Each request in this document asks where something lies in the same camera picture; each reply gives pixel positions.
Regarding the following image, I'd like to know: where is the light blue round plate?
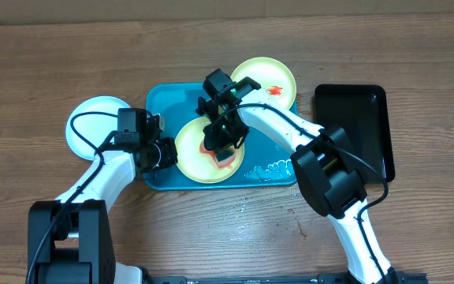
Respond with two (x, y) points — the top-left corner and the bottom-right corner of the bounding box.
(65, 95), (129, 161)

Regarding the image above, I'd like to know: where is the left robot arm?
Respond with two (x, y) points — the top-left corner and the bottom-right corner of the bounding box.
(26, 131), (177, 283)

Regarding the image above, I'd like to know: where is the teal plastic serving tray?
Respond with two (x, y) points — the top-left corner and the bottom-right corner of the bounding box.
(146, 83), (296, 191)

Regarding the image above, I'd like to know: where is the black rectangular tray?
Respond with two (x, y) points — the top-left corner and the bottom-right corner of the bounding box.
(314, 84), (396, 182)

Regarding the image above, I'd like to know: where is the orange sponge with green scourer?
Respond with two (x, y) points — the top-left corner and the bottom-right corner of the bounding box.
(199, 141), (236, 169)

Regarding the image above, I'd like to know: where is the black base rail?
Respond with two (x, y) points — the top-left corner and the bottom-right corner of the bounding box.
(143, 271), (429, 284)

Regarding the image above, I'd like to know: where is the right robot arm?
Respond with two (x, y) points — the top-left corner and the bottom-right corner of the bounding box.
(196, 69), (398, 283)

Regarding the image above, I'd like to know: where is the green plate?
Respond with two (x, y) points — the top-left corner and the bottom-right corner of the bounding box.
(175, 118), (245, 184)
(230, 57), (296, 109)

